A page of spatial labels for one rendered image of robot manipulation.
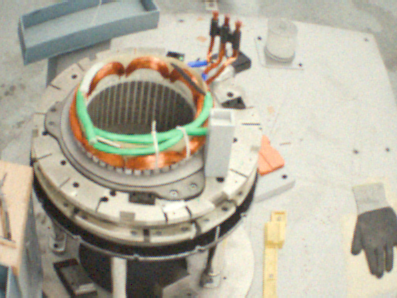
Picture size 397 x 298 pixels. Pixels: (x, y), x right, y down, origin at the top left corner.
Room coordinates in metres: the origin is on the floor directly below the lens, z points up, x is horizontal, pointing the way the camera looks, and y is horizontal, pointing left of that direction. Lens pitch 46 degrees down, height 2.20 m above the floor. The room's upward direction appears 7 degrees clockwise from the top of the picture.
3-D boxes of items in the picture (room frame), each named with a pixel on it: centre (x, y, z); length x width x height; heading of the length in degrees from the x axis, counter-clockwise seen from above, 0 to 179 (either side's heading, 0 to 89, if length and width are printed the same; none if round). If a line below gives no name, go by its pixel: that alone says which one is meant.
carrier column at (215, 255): (1.07, -0.05, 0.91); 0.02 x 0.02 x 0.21
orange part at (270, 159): (1.33, -0.10, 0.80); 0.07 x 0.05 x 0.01; 35
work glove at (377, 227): (1.19, -0.35, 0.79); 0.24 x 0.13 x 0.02; 10
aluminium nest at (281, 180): (1.31, -0.09, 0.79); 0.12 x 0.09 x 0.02; 35
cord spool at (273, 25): (1.62, -0.13, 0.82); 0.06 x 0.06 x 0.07
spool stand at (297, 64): (1.62, -0.13, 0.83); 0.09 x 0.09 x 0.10; 10
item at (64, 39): (1.36, 0.22, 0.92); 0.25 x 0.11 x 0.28; 116
